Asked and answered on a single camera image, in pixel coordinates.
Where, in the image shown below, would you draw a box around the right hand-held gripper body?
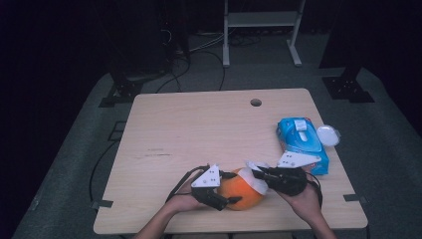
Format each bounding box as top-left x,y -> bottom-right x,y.
268,150 -> 322,197

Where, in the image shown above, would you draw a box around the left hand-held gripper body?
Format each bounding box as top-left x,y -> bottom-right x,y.
191,163 -> 230,212

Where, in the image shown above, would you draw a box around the orange plush toy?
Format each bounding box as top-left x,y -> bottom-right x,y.
217,168 -> 265,212

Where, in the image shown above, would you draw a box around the white wet wipe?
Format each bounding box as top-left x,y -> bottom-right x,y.
237,160 -> 271,196

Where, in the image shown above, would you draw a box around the blue wet wipes pack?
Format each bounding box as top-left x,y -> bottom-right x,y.
276,117 -> 330,176

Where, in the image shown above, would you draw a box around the person's left hand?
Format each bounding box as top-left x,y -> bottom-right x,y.
165,172 -> 213,213

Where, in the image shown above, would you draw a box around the person's right hand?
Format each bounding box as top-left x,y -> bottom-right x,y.
280,165 -> 322,228

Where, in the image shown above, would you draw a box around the round clear plastic lid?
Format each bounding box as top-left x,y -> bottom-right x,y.
316,123 -> 342,147

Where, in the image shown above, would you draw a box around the black tape strip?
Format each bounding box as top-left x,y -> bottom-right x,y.
342,193 -> 368,204
91,198 -> 114,210

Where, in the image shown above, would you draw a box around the black tape floor rectangle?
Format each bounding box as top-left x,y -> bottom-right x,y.
107,120 -> 127,142

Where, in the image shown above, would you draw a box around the black stand base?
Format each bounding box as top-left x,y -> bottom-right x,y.
98,79 -> 144,109
321,76 -> 376,104

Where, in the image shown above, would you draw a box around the dark equipment rack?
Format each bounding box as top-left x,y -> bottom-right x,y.
108,0 -> 191,78

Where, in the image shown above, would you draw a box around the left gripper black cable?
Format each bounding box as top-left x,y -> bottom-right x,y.
165,164 -> 210,203

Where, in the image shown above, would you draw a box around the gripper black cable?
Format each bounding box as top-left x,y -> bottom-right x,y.
165,164 -> 210,203
307,170 -> 323,217

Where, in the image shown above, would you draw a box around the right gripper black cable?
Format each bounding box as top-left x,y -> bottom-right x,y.
307,170 -> 323,217

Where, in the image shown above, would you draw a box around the thin black floor cable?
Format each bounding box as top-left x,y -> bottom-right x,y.
89,140 -> 120,203

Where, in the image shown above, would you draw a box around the white floor cables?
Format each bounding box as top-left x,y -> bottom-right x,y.
188,31 -> 227,54

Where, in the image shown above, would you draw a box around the white metal stand frame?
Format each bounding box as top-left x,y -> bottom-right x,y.
222,0 -> 307,69

